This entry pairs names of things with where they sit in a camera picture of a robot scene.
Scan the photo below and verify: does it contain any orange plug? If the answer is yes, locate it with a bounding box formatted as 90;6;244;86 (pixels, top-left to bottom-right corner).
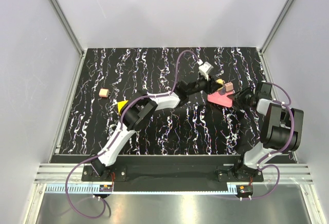
216;79;225;85

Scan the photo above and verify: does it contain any beige plug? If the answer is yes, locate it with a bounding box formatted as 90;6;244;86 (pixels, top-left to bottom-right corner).
224;82;234;92

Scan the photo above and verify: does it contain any pink plug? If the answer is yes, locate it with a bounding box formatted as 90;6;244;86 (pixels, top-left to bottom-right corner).
99;88;110;98

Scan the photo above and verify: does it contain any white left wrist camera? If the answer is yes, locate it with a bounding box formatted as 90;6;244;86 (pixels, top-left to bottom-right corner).
198;62;213;79

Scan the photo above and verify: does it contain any pink triangular socket base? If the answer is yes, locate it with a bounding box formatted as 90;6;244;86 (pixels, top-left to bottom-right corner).
207;91;234;108

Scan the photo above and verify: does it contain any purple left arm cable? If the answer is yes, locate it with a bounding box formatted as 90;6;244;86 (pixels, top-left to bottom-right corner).
65;50;204;219

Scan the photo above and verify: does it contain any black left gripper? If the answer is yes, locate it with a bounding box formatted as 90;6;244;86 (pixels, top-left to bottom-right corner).
187;73;222;97

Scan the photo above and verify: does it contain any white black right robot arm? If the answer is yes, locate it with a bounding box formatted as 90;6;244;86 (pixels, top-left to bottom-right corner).
227;81;304;181

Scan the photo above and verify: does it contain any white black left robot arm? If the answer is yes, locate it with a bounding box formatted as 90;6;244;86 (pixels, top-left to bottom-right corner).
90;76;224;181

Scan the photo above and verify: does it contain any aluminium frame rail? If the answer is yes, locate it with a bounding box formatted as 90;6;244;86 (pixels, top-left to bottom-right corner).
35;163;313;184

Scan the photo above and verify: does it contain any yellow socket block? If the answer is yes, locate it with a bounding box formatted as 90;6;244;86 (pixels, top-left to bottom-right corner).
117;100;128;114

